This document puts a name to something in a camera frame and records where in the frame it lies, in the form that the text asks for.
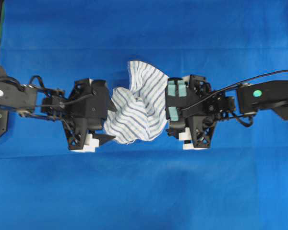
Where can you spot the white blue striped towel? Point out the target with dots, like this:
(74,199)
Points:
(140,108)

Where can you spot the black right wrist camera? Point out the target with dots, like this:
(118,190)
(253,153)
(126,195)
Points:
(180,95)

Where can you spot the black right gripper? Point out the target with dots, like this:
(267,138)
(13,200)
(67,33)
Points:
(198,133)

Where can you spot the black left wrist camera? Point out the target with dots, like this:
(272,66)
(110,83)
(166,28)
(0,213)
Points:
(92,102)

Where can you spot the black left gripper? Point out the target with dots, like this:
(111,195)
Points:
(79,137)

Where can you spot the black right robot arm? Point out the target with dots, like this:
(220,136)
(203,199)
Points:
(252,98)

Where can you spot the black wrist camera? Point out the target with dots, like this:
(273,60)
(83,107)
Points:
(180,95)
(92,102)

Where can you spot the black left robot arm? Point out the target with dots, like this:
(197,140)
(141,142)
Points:
(33,100)

